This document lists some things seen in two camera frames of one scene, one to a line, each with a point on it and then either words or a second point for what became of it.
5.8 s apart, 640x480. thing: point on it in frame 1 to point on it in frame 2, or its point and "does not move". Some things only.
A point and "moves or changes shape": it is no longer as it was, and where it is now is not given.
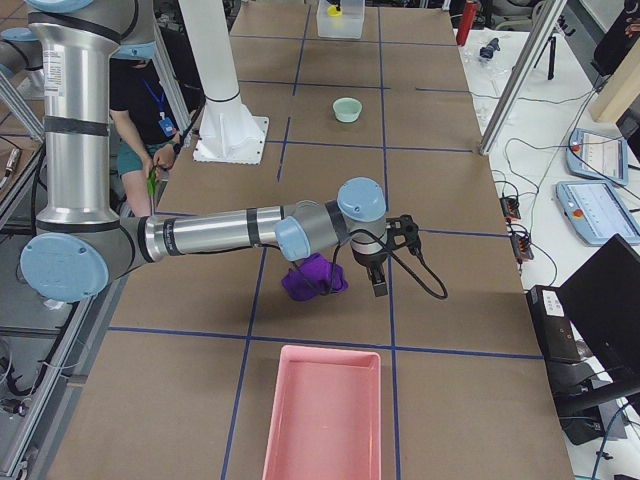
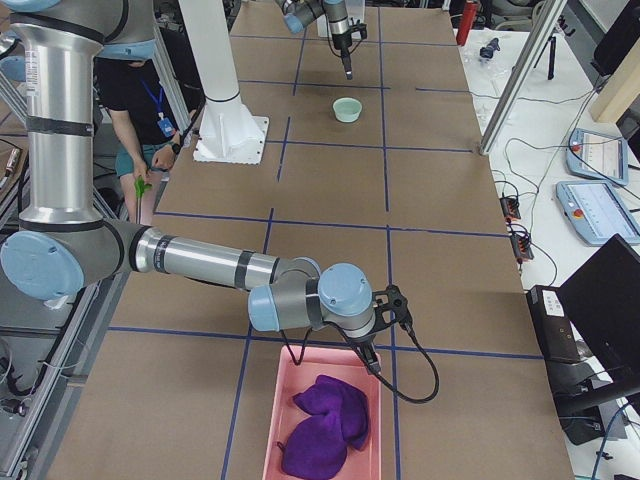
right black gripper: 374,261 to 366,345
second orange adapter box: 521,246 does not move
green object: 151,182 to 140,186
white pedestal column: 230,133 does not move
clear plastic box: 349,24 does not move
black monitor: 601,300 does not move
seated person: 146,125 does not move
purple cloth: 312,278 moves or changes shape
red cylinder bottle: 466,23 does not move
